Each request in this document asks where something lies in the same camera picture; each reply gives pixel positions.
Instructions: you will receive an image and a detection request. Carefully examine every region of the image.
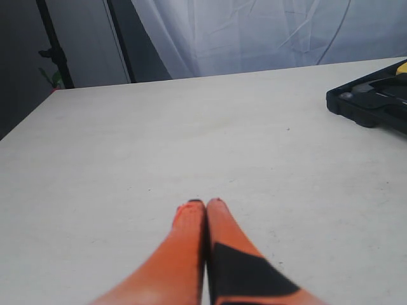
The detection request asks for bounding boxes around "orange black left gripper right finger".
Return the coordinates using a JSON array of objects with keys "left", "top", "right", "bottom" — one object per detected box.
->
[{"left": 207, "top": 198, "right": 321, "bottom": 304}]

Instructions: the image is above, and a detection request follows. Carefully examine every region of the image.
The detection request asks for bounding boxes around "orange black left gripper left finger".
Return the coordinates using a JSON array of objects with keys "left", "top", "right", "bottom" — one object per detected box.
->
[{"left": 91, "top": 200, "right": 205, "bottom": 304}]

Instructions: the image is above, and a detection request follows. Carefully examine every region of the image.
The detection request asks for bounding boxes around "black plastic tool case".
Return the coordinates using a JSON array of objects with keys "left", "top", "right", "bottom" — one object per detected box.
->
[{"left": 326, "top": 60, "right": 406, "bottom": 135}]

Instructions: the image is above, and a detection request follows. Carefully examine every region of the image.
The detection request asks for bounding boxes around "white backdrop curtain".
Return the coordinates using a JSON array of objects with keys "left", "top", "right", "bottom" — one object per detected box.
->
[{"left": 133, "top": 0, "right": 406, "bottom": 78}]

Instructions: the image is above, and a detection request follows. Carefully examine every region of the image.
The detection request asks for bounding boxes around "yellow tape measure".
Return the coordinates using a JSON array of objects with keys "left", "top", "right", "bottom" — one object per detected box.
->
[{"left": 395, "top": 62, "right": 407, "bottom": 76}]

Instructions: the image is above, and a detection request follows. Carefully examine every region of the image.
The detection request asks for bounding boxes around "black handled claw hammer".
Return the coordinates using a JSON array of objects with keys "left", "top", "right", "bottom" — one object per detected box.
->
[{"left": 339, "top": 79, "right": 406, "bottom": 109}]

